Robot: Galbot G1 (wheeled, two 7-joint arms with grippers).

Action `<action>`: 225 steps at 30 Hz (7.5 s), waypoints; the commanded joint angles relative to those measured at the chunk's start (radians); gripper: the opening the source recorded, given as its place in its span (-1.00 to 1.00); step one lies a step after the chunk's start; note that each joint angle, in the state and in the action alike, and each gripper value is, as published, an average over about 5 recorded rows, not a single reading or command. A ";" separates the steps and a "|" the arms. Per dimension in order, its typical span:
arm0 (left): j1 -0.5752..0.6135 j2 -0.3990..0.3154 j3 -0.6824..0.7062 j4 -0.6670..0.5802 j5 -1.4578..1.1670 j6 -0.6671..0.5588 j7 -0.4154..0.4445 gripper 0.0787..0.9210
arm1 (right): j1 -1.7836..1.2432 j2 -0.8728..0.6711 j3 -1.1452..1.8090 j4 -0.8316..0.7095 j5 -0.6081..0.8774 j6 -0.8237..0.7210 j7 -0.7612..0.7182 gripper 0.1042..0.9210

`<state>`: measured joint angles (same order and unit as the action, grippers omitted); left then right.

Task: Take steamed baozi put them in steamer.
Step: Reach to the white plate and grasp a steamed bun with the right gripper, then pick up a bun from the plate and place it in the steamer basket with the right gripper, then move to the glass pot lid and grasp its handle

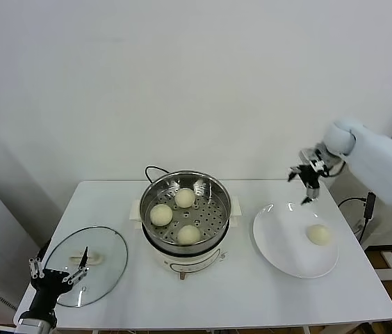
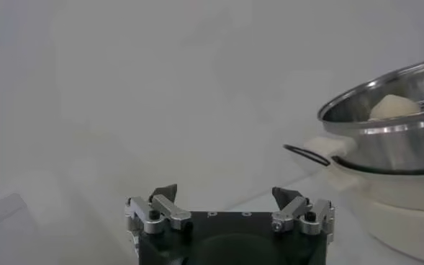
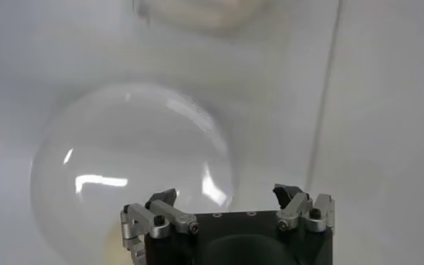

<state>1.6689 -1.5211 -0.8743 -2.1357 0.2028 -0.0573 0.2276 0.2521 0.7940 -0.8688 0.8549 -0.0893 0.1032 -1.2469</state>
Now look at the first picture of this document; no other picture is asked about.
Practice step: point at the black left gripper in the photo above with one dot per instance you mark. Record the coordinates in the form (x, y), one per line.
(48, 288)

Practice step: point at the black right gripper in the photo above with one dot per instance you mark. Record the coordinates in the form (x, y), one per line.
(310, 177)

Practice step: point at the round glass pot lid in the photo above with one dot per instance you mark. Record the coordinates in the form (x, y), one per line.
(109, 264)

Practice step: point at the white steamed baozi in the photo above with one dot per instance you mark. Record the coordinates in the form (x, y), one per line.
(318, 235)
(185, 197)
(188, 234)
(161, 214)

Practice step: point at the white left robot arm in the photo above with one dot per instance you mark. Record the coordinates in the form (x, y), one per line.
(32, 325)

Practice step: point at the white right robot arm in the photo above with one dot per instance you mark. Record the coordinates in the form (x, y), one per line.
(380, 163)

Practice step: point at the perforated steel steamer basket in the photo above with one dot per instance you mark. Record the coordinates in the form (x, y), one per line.
(213, 215)

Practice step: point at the round white plate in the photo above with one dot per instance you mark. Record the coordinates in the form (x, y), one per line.
(286, 236)

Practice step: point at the white side desk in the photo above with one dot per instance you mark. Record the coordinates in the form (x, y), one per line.
(347, 222)

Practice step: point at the black power adapter block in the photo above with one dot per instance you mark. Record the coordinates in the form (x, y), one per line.
(370, 205)

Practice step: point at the white electric cooker base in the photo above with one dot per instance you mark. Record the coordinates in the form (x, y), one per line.
(189, 264)

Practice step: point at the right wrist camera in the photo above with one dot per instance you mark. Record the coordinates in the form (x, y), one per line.
(312, 156)

